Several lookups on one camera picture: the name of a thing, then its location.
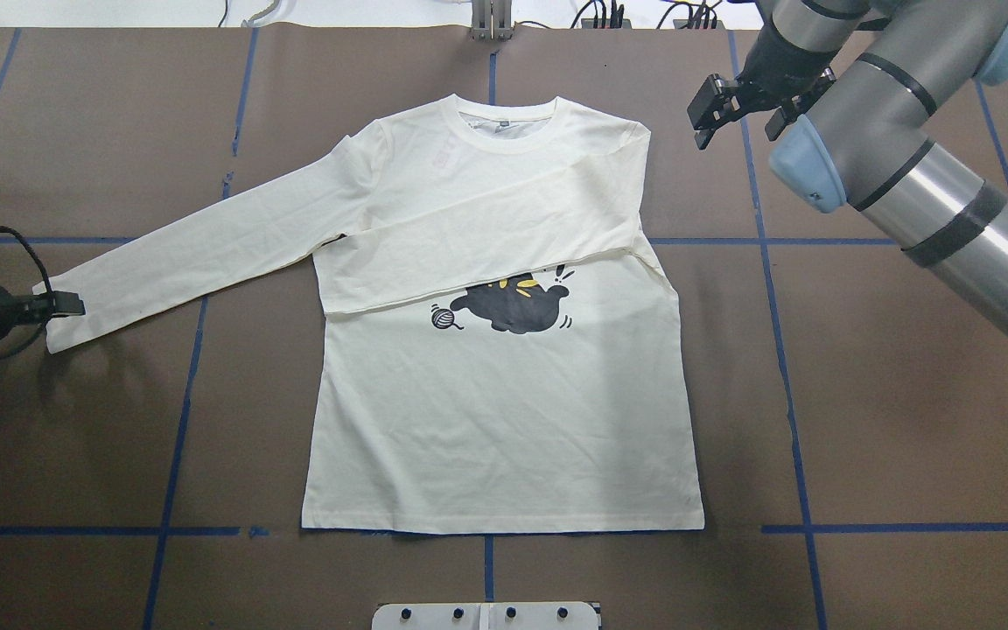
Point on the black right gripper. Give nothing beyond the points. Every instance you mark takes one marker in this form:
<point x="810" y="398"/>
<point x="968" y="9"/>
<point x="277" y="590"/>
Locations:
<point x="777" y="66"/>

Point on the cream long-sleeve cat t-shirt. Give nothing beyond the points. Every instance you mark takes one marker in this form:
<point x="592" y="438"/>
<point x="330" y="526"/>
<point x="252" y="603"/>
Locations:
<point x="502" y="347"/>

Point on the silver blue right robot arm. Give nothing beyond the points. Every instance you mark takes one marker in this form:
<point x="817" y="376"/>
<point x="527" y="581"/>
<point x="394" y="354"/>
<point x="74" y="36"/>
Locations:
<point x="850" y="85"/>

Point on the black cable hub right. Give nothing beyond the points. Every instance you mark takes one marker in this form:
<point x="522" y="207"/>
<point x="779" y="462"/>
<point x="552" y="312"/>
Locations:
<point x="691" y="16"/>

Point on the black cable hub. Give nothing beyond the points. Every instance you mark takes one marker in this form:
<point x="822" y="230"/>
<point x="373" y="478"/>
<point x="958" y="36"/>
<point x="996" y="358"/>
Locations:
<point x="600" y="15"/>
<point x="691" y="16"/>

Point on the black cable hub left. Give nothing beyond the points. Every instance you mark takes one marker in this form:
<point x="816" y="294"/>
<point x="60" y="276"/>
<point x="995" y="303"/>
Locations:
<point x="600" y="15"/>

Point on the grey aluminium frame post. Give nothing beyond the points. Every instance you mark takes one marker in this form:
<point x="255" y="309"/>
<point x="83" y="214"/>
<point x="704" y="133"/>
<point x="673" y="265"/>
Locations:
<point x="492" y="20"/>

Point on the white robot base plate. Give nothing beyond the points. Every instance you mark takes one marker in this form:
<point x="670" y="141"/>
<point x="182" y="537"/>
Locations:
<point x="489" y="615"/>

